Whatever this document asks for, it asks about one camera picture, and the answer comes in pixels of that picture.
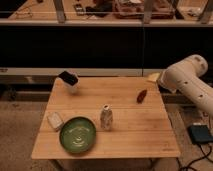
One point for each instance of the dark red pepper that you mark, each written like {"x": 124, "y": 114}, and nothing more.
{"x": 141, "y": 96}

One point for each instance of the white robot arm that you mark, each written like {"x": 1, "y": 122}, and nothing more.
{"x": 185, "y": 77}

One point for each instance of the white sponge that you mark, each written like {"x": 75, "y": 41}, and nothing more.
{"x": 55, "y": 121}

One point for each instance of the white patterned bottle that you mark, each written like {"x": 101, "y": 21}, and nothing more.
{"x": 106, "y": 118}

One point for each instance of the white cup with black object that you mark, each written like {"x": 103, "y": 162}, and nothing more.
{"x": 70, "y": 81}

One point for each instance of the wooden table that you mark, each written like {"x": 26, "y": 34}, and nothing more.
{"x": 128, "y": 113}

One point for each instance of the green ceramic bowl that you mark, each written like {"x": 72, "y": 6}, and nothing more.
{"x": 77, "y": 135}

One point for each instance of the brown tray on bench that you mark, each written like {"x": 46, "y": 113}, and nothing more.
{"x": 135, "y": 9}

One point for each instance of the black device on bench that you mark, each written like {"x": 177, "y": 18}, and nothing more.
{"x": 79, "y": 9}

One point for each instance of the black power box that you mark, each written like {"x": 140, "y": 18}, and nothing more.
{"x": 199, "y": 134}

